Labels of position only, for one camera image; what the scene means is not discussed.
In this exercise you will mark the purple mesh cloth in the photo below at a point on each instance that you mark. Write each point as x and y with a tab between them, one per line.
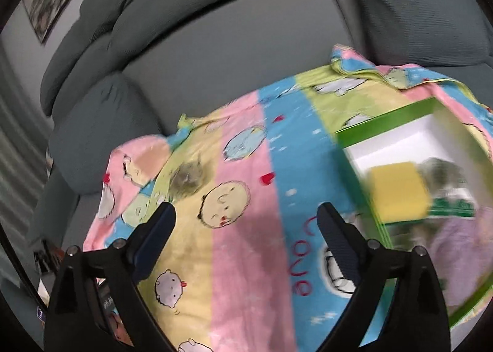
462	255

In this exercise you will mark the clear green printed plastic bag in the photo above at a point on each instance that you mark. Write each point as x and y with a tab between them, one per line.
450	205
188	180

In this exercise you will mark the grey ribbed cushion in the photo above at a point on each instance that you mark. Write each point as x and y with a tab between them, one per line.
423	9
96	132

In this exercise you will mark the yellow green scouring sponge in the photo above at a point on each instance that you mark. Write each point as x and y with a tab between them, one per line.
398	190

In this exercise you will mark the green cardboard box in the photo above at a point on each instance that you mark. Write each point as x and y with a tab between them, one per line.
379	126

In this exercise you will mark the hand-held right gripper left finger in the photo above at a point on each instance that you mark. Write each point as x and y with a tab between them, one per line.
156	238

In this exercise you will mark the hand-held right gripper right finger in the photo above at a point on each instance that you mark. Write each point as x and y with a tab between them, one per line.
339	236

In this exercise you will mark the grey sofa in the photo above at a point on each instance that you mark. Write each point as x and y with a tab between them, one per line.
231	47

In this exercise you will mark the cartoon printed blanket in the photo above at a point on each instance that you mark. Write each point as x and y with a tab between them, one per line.
238	259

